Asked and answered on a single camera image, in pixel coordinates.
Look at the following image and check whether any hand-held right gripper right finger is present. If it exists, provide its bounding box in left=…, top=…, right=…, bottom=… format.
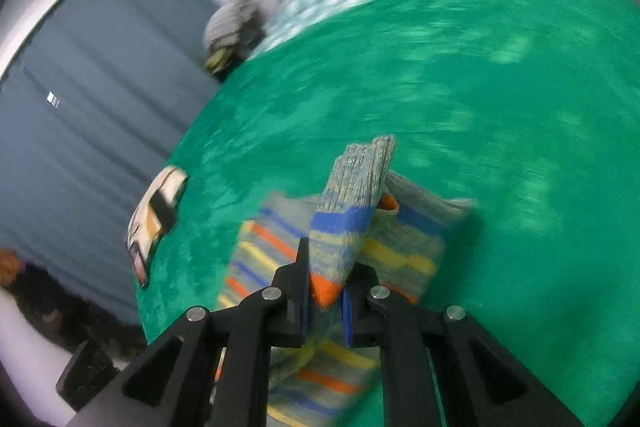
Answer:
left=341, top=263, right=583, bottom=427

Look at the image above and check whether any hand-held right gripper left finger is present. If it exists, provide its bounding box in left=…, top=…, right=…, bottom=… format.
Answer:
left=65, top=237, right=313, bottom=427

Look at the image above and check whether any striped knit sweater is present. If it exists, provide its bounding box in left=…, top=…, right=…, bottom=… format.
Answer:
left=215, top=134, right=476, bottom=427

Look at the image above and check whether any black smartphone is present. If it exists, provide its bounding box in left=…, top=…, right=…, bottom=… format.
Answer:
left=151, top=191, right=178, bottom=230

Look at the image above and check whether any orange white patterned cushion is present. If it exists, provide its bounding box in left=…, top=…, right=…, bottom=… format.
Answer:
left=125, top=165, right=190, bottom=290

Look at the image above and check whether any dark cloth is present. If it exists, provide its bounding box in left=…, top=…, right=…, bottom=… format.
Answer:
left=0, top=249, right=148, bottom=358

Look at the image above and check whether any green bedspread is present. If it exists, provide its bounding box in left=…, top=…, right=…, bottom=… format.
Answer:
left=135, top=0, right=640, bottom=427

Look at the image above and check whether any yellow green cloth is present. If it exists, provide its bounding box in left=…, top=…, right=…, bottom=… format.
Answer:
left=204, top=47, right=236, bottom=75

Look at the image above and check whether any blue grey curtain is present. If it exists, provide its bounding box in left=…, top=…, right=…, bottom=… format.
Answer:
left=0, top=0, right=236, bottom=328

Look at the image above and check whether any grey cloth pile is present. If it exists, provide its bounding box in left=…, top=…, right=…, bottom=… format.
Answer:
left=202, top=0, right=266, bottom=52

